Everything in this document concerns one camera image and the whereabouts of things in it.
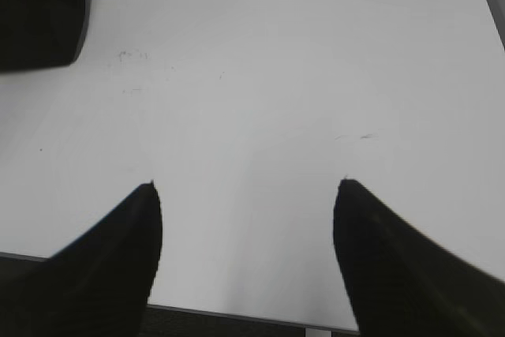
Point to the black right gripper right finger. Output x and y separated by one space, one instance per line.
400 282

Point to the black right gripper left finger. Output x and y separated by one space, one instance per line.
98 285

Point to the black tote bag tan handles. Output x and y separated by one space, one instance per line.
40 34

